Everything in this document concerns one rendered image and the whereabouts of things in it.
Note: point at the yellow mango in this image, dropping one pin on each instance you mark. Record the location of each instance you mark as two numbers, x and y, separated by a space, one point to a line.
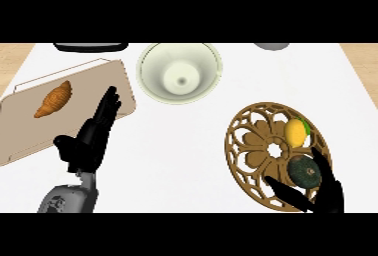
295 132

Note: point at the brown croissant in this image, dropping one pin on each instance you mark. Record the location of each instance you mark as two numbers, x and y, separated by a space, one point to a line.
55 99

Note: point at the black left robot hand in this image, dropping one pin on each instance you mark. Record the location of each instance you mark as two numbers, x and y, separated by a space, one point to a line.
90 136

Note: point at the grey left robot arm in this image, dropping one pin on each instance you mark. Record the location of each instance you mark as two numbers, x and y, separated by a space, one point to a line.
71 196

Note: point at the pale green bowl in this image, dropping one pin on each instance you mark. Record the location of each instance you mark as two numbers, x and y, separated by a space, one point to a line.
179 73

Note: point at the black flat appliance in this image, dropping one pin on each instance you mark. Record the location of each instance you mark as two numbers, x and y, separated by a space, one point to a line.
90 47

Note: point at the grey round object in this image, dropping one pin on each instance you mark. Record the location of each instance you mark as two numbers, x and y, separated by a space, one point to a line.
272 46

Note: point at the brown ornate round placemat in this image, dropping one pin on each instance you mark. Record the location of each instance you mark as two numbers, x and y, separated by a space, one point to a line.
260 150

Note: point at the dark green squash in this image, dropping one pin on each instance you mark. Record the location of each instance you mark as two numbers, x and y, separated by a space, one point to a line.
304 171

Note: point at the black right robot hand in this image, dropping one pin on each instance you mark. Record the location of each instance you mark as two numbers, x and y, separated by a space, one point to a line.
326 193

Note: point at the beige cutting board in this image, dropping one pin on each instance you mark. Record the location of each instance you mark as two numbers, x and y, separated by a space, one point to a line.
63 110

